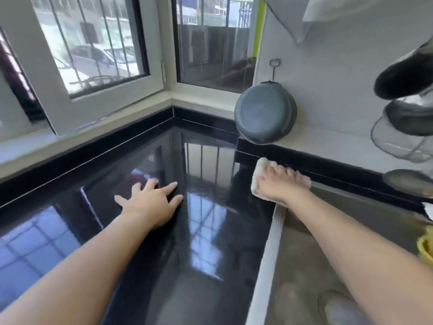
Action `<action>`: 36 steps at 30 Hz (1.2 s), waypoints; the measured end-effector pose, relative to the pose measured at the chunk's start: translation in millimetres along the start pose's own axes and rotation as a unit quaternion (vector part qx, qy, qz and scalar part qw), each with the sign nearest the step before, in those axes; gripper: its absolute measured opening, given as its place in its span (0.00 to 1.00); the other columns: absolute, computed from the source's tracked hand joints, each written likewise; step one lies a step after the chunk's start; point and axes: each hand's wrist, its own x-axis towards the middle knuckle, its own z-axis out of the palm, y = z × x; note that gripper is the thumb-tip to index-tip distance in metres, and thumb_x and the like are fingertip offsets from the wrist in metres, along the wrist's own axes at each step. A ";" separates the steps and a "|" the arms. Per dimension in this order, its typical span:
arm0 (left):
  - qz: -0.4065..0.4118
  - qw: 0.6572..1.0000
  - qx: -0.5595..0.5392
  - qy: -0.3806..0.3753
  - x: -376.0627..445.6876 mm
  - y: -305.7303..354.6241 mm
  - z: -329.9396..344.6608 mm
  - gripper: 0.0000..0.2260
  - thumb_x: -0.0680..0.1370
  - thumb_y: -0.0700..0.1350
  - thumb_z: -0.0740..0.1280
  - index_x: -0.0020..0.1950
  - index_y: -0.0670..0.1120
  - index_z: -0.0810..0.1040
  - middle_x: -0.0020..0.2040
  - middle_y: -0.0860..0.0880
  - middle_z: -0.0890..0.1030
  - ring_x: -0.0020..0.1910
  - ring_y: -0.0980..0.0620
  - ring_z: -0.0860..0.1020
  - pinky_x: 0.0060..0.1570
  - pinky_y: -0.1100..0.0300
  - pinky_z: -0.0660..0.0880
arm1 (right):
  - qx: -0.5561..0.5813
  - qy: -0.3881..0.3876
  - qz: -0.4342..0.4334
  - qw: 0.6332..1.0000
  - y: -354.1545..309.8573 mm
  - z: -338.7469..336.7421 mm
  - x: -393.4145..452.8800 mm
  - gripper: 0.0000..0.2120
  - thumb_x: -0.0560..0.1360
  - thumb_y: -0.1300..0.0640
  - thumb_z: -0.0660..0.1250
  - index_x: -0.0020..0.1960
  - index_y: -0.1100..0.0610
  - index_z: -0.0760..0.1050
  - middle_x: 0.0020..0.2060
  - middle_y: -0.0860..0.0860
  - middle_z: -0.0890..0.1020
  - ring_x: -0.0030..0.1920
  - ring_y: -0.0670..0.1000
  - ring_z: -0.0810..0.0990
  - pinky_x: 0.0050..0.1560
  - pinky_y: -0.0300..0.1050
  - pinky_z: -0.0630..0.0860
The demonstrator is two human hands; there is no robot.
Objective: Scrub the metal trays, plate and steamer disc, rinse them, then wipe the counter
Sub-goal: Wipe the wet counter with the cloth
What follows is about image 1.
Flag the white hanging cloth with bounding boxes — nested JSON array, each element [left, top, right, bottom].
[[260, 0, 387, 45]]

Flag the yellow-handled steel ladle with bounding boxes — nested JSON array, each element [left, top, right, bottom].
[[382, 167, 433, 199]]

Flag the person's left forearm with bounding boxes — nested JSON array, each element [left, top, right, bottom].
[[0, 214, 146, 325]]

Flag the person's left hand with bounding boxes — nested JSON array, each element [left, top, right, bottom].
[[114, 178, 185, 231]]

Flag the person's right hand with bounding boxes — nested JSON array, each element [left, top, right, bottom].
[[256, 163, 305, 207]]

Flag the white dish rag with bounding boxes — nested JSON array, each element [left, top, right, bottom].
[[250, 157, 313, 200]]

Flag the steel wall hook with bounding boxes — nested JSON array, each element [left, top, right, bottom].
[[268, 59, 282, 84]]

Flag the stainless steel sink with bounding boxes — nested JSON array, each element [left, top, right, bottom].
[[245, 182, 433, 325]]

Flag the grey hanging basin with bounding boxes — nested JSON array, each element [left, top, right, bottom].
[[234, 81, 299, 145]]

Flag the person's right forearm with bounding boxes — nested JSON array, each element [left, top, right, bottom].
[[284, 193, 433, 325]]

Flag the yellow hanging sink cup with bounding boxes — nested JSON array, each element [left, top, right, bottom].
[[417, 227, 433, 268]]

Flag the hanging steel ladles and skimmer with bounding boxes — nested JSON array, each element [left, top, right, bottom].
[[373, 37, 433, 101]]

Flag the steel soup ladle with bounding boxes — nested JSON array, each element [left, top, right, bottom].
[[384, 91, 433, 137]]

